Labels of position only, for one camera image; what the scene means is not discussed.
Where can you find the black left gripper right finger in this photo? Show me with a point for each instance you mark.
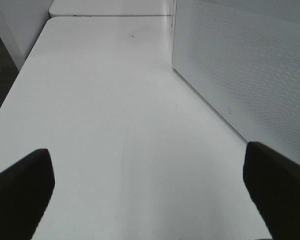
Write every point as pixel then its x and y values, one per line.
pixel 273 183

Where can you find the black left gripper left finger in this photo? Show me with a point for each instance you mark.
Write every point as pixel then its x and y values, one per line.
pixel 26 188

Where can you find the white microwave door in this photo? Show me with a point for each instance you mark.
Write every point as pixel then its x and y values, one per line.
pixel 243 57

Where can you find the white adjacent table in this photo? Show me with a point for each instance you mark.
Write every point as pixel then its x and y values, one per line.
pixel 109 8

